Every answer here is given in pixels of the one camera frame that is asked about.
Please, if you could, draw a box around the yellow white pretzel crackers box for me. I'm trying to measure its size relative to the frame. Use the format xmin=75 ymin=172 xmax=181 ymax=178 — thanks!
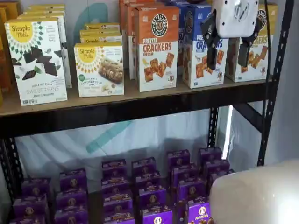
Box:
xmin=225 ymin=2 xmax=279 ymax=83

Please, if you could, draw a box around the orange cheddar pretzel crackers box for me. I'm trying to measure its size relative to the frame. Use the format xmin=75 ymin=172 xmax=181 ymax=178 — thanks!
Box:
xmin=134 ymin=5 xmax=181 ymax=93
xmin=127 ymin=3 xmax=162 ymax=81
xmin=118 ymin=0 xmax=156 ymax=38

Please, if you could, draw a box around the black metal wooden shelf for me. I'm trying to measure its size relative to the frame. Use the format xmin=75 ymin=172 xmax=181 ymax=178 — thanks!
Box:
xmin=0 ymin=0 xmax=296 ymax=210

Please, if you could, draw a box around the purple Annie's snack box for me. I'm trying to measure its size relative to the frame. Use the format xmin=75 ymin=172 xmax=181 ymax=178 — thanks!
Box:
xmin=203 ymin=160 xmax=231 ymax=178
xmin=131 ymin=157 xmax=157 ymax=178
xmin=134 ymin=173 xmax=162 ymax=191
xmin=56 ymin=188 xmax=88 ymax=211
xmin=101 ymin=159 xmax=128 ymax=179
xmin=54 ymin=208 xmax=89 ymax=224
xmin=103 ymin=202 xmax=135 ymax=219
xmin=141 ymin=206 xmax=174 ymax=224
xmin=59 ymin=168 xmax=88 ymax=191
xmin=8 ymin=214 xmax=47 ymax=224
xmin=171 ymin=164 xmax=199 ymax=185
xmin=102 ymin=189 xmax=134 ymax=209
xmin=186 ymin=200 xmax=215 ymax=224
xmin=21 ymin=177 xmax=52 ymax=198
xmin=198 ymin=147 xmax=223 ymax=167
xmin=208 ymin=171 xmax=235 ymax=187
xmin=177 ymin=180 xmax=209 ymax=204
xmin=103 ymin=213 xmax=136 ymax=224
xmin=166 ymin=149 xmax=191 ymax=169
xmin=100 ymin=175 xmax=130 ymax=195
xmin=138 ymin=185 xmax=167 ymax=210
xmin=12 ymin=194 xmax=49 ymax=219

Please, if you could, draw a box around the orange snack box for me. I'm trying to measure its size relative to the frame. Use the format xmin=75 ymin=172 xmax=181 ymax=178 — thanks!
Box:
xmin=0 ymin=0 xmax=21 ymax=23

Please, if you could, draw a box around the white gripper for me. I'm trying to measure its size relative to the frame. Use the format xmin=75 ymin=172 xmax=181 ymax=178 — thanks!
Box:
xmin=200 ymin=0 xmax=267 ymax=71

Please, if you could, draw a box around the Simple Mills almond bar box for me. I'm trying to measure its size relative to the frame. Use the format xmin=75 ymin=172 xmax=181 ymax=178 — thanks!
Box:
xmin=84 ymin=22 xmax=121 ymax=32
xmin=79 ymin=29 xmax=123 ymax=46
xmin=73 ymin=42 xmax=125 ymax=98

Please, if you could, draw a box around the blue sea salt crackers box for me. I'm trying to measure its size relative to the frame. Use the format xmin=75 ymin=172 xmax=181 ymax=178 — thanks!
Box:
xmin=177 ymin=2 xmax=187 ymax=76
xmin=182 ymin=5 xmax=230 ymax=90
xmin=174 ymin=0 xmax=212 ymax=7

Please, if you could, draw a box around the wooden shelf board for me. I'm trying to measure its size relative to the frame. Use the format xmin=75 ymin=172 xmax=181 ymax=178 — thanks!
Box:
xmin=0 ymin=74 xmax=273 ymax=117

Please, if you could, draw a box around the white backdrop sheet teal logo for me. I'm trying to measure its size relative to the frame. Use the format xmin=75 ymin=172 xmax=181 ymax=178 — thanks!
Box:
xmin=14 ymin=0 xmax=234 ymax=185

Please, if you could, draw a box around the Simple Mills Sweet Thins box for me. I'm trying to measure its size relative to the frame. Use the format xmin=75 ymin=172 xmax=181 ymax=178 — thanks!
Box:
xmin=28 ymin=3 xmax=66 ymax=8
xmin=22 ymin=9 xmax=66 ymax=16
xmin=26 ymin=6 xmax=66 ymax=11
xmin=16 ymin=13 xmax=73 ymax=89
xmin=4 ymin=16 xmax=69 ymax=107

